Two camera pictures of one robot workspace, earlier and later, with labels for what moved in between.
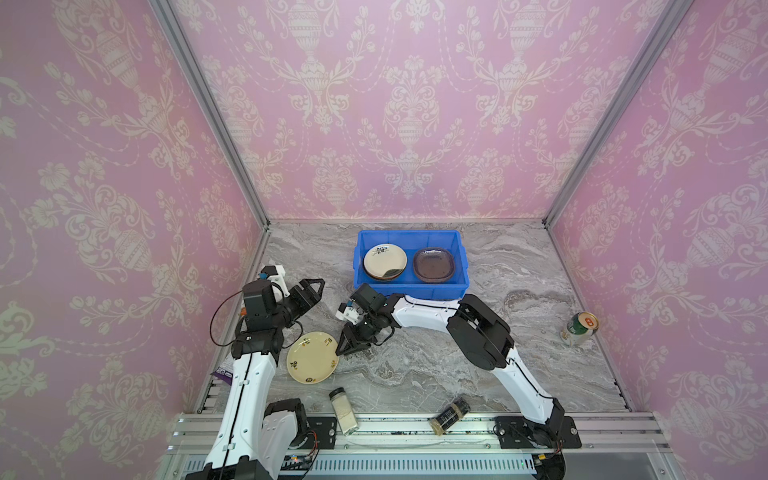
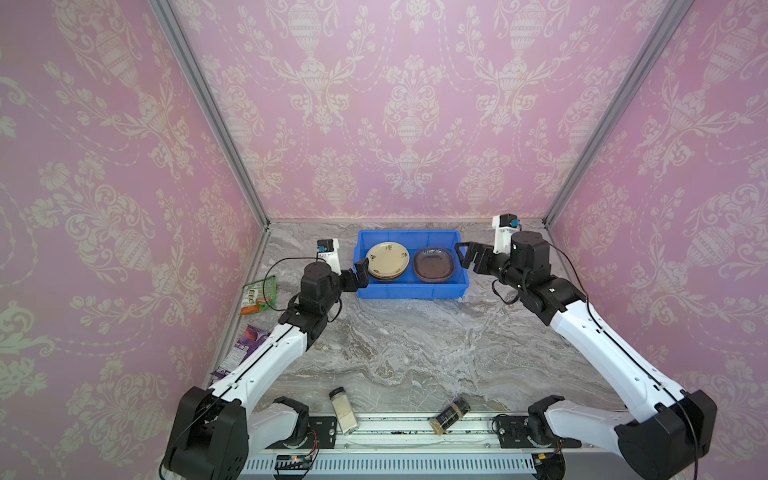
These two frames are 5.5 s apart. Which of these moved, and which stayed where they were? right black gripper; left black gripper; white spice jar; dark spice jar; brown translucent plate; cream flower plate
Moved: cream flower plate; left black gripper; right black gripper
Stayed: white spice jar; brown translucent plate; dark spice jar
